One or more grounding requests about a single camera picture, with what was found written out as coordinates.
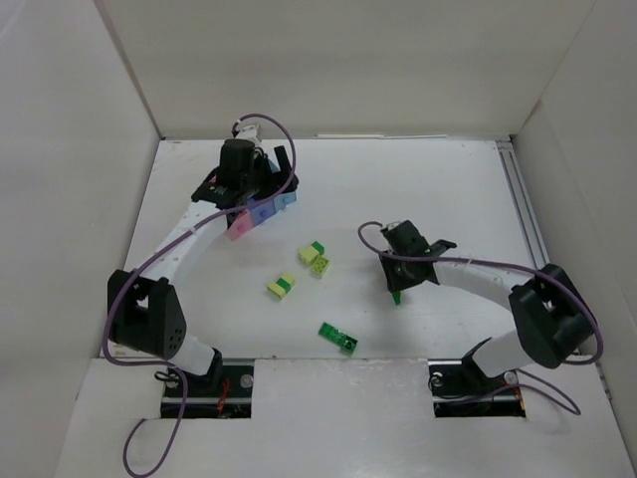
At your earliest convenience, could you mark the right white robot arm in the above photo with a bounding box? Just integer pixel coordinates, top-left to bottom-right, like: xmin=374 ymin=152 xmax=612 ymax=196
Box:
xmin=379 ymin=220 xmax=594 ymax=378

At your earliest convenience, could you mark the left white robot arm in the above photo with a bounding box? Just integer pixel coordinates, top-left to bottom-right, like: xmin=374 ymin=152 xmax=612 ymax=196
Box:
xmin=103 ymin=133 xmax=299 ymax=381

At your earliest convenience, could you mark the purple-blue plastic bin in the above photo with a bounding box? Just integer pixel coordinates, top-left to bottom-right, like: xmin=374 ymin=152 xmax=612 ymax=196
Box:
xmin=248 ymin=199 xmax=277 ymax=227

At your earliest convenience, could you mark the light blue plastic bin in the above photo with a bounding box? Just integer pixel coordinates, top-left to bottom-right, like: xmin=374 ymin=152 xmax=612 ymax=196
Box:
xmin=265 ymin=159 xmax=297 ymax=211

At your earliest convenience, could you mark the pink plastic bin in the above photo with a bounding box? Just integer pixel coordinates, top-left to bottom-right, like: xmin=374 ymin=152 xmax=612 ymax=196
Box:
xmin=208 ymin=171 xmax=256 ymax=243

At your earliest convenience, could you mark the lime green lego brick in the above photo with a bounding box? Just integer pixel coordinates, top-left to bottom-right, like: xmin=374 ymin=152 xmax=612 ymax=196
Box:
xmin=310 ymin=256 xmax=330 ymax=278

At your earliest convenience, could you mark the pale yellow green-top lego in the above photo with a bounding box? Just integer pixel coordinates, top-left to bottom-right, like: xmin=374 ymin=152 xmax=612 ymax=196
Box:
xmin=299 ymin=241 xmax=324 ymax=266

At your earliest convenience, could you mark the pale yellow green lego stack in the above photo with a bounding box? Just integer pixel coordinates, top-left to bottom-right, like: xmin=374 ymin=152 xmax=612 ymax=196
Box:
xmin=266 ymin=273 xmax=296 ymax=300

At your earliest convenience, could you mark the green flat lego plate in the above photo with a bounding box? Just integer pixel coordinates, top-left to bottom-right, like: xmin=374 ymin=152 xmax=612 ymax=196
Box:
xmin=318 ymin=323 xmax=357 ymax=355

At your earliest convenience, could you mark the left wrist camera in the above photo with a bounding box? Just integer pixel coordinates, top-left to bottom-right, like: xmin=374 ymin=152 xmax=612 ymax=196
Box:
xmin=231 ymin=119 xmax=262 ymax=146

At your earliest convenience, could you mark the aluminium rail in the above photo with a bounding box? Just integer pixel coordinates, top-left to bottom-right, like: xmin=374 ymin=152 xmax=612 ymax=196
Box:
xmin=496 ymin=140 xmax=549 ymax=268

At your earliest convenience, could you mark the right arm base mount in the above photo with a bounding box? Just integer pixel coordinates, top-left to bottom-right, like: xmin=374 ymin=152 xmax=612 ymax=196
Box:
xmin=427 ymin=358 xmax=526 ymax=418

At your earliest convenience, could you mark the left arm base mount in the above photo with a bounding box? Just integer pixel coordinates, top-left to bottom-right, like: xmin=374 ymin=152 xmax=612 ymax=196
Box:
xmin=154 ymin=359 xmax=255 ymax=419

